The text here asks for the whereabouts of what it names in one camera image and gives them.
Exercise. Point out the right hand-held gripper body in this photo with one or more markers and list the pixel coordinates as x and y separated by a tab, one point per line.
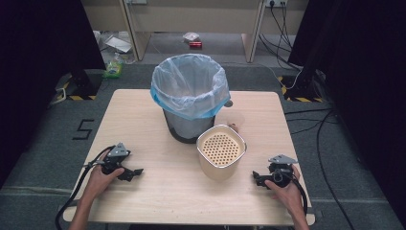
281	174

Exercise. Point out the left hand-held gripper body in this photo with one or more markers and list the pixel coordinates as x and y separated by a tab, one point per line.
116	156

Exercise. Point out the person's right hand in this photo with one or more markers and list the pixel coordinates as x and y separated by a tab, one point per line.
287	195

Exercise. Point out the person's left hand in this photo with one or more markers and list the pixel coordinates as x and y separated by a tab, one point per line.
100	182

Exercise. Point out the beige container with perforated strainer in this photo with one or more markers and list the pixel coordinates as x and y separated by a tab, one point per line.
220	153

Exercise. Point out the dark grey trash can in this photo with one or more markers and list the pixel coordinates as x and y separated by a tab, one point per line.
188	127

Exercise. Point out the yellow black hazard tape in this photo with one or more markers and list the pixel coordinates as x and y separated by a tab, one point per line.
300	98
73	96

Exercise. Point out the small grey round disc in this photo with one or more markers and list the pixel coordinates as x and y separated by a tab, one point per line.
228	103

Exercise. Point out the black stand base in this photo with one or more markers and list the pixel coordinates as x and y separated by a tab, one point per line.
83	82
303	86

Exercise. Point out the green packet on floor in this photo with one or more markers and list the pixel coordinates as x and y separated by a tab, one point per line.
113	67

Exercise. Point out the clear blue-rimmed trash bag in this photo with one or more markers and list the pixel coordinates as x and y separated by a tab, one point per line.
190	86

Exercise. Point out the white paper sheets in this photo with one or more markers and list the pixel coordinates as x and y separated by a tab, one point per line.
118	43

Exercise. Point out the dark curtain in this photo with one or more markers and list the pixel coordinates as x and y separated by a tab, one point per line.
38	64
367	80

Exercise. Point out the red can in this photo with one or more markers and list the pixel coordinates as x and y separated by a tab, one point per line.
195	44

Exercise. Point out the white crumpled packet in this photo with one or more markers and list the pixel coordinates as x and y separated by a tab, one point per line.
191	36

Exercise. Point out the white wall socket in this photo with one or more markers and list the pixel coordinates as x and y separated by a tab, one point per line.
276	2

